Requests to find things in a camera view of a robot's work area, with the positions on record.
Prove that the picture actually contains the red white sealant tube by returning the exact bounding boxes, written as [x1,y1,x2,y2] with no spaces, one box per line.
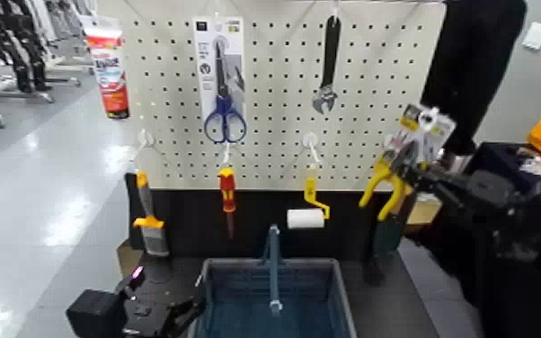
[81,16,130,120]

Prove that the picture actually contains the black white humanoid robot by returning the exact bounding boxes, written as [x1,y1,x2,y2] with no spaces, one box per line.
[0,0,52,93]

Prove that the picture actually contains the grey brush yellow guard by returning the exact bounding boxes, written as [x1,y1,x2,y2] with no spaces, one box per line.
[130,170,170,258]

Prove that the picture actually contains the dark navy cloth cover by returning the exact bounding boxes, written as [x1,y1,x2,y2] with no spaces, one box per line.
[412,141,541,338]

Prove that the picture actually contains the white wall switch plate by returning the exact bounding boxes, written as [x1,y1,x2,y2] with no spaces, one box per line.
[522,21,541,50]

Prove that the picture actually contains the black back panel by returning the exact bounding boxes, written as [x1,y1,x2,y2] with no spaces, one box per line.
[124,172,413,263]

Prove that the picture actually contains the blue grey plastic crate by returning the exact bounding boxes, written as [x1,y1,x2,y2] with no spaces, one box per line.
[190,224,359,338]

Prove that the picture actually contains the paint roller yellow handle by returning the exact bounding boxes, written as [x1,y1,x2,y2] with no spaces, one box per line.
[286,165,332,231]

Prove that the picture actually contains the blue scissors in package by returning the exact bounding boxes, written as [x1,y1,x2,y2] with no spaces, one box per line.
[192,17,248,145]

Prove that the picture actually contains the adjustable wrench black handle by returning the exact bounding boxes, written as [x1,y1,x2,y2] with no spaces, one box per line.
[311,15,341,116]

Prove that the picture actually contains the yellow pliers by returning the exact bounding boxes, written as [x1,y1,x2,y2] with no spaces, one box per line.
[358,103,457,222]

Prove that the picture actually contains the cream metal pegboard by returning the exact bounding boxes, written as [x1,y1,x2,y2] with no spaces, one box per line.
[95,0,446,192]

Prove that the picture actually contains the brown cardboard flap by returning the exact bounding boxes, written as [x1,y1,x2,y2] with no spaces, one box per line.
[117,237,144,276]

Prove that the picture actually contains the grey wheeled robot stand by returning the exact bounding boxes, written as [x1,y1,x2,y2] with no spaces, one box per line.
[0,70,83,106]

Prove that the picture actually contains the brown cardboard box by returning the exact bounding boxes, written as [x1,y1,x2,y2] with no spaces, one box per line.
[407,193,443,226]

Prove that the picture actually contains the black-clad person's hand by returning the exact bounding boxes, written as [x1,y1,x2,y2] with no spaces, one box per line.
[439,151,474,174]

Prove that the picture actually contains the person in black clothes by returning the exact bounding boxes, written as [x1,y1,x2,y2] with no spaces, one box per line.
[420,0,528,156]

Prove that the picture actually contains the green trowel wooden handle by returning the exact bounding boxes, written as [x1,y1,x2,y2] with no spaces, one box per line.
[369,207,406,265]

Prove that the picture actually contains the red yellow screwdriver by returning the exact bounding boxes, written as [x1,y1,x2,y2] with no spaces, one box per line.
[217,167,237,239]

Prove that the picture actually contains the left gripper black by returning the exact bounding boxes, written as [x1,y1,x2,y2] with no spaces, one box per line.
[118,264,206,338]

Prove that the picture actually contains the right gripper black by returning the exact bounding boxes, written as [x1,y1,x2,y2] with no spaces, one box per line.
[409,164,517,213]

